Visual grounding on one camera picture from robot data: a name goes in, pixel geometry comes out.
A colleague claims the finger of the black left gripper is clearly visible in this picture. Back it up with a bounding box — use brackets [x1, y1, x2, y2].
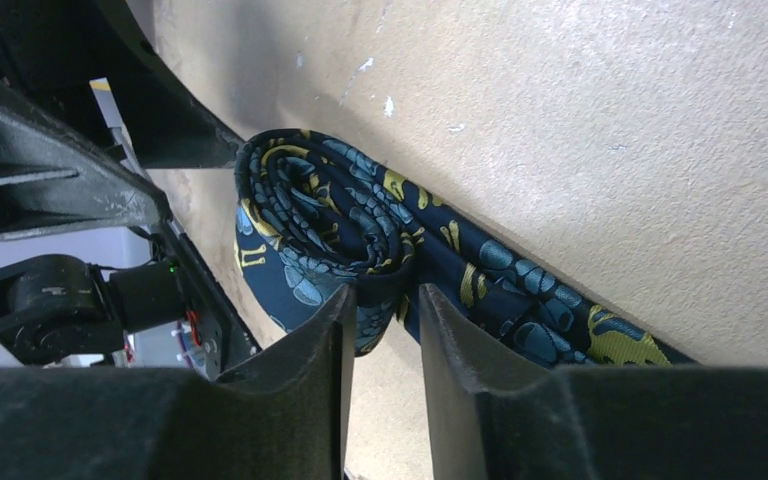
[0, 80, 172, 241]
[0, 1, 243, 169]

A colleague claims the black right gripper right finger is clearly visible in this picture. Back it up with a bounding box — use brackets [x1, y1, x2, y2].
[419, 284, 768, 479]

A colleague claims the navy blue shell pattern tie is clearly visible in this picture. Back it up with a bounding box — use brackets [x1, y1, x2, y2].
[234, 129, 687, 368]

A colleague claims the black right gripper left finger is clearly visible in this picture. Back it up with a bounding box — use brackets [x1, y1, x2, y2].
[0, 285, 356, 479]

